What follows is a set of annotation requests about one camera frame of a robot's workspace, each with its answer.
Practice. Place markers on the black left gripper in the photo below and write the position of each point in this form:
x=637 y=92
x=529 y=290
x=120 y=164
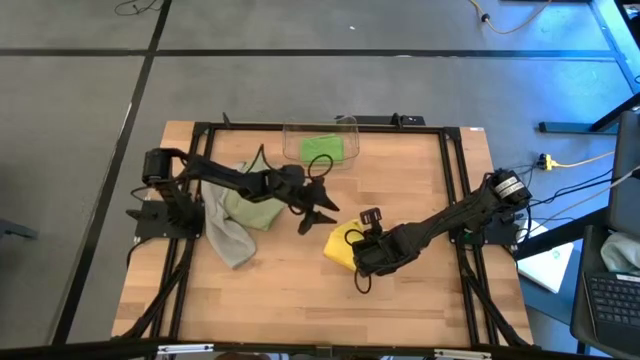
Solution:
x=297 y=187

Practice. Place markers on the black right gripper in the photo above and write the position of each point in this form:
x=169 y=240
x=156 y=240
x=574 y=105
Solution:
x=385 y=252

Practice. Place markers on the yellow microfiber towel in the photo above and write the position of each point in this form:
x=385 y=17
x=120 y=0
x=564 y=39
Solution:
x=337 y=247

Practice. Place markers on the bright green microfiber towel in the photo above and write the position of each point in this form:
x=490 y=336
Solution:
x=322 y=149

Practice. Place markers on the pale green microfiber towel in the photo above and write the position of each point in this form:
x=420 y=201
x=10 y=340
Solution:
x=255 y=215

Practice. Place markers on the grey microfiber towel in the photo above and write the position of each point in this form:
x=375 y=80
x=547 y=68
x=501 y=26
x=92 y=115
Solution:
x=227 y=240

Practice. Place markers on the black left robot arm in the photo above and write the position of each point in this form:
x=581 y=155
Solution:
x=215 y=175

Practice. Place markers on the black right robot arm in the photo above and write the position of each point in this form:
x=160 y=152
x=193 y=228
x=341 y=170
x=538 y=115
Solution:
x=460 y=215

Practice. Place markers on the clear plastic bin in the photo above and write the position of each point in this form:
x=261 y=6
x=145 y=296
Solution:
x=352 y=150

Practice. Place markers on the white box with green logo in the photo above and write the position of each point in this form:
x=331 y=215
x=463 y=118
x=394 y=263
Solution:
x=547 y=267

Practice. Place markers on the black diagonal stand beam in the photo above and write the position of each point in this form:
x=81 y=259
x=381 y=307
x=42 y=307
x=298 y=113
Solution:
x=560 y=235

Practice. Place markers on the black desk foot bar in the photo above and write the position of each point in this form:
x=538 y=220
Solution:
x=565 y=127

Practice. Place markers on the pale crumpled cloth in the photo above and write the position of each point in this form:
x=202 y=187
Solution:
x=622 y=252

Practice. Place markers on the grey open laptop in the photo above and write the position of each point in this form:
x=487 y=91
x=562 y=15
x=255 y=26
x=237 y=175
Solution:
x=612 y=305

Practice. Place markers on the black overhead crossbeam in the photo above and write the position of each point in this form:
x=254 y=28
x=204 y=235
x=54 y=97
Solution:
x=100 y=350

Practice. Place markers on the dark grey chair foot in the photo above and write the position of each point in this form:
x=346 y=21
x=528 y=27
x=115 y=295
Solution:
x=15 y=230

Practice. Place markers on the black aluminium table frame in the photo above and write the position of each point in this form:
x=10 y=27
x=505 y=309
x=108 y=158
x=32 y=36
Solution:
x=400 y=129

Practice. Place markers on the silver metal bracket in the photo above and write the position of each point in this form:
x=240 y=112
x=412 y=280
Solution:
x=462 y=354
x=185 y=348

